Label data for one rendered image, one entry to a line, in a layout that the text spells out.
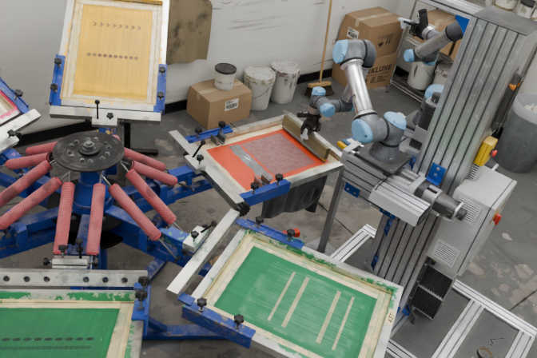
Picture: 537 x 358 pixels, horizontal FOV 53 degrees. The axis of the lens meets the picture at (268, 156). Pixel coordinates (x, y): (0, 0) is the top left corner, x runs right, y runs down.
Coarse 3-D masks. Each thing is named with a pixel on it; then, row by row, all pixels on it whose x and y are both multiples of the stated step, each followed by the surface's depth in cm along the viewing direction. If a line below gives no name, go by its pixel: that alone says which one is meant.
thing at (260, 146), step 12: (276, 132) 334; (240, 144) 318; (252, 144) 319; (264, 144) 321; (276, 144) 323; (288, 144) 325; (300, 144) 328; (216, 156) 304; (228, 156) 306; (252, 156) 309; (264, 156) 311; (228, 168) 297
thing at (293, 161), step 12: (276, 156) 313; (288, 156) 315; (300, 156) 317; (312, 156) 319; (240, 168) 298; (264, 168) 302; (276, 168) 304; (288, 168) 305; (300, 168) 307; (240, 180) 290; (252, 180) 291
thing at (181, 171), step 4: (176, 168) 275; (180, 168) 276; (184, 168) 276; (188, 168) 277; (168, 172) 272; (172, 172) 272; (176, 172) 273; (180, 172) 273; (184, 172) 274; (188, 172) 274; (192, 172) 276; (176, 176) 270; (180, 176) 272; (184, 176) 274; (196, 176) 279; (180, 180) 273; (184, 180) 275
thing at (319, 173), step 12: (264, 120) 337; (276, 120) 339; (240, 132) 324; (192, 144) 304; (204, 156) 296; (336, 156) 319; (216, 168) 289; (324, 168) 304; (336, 168) 308; (228, 180) 282; (288, 180) 290; (300, 180) 292; (312, 180) 299; (240, 192) 275
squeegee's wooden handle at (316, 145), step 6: (288, 120) 331; (294, 120) 330; (288, 126) 332; (294, 126) 328; (300, 126) 325; (294, 132) 329; (300, 138) 325; (312, 138) 317; (312, 144) 318; (318, 144) 314; (324, 144) 313; (318, 150) 315; (324, 150) 311; (324, 156) 312
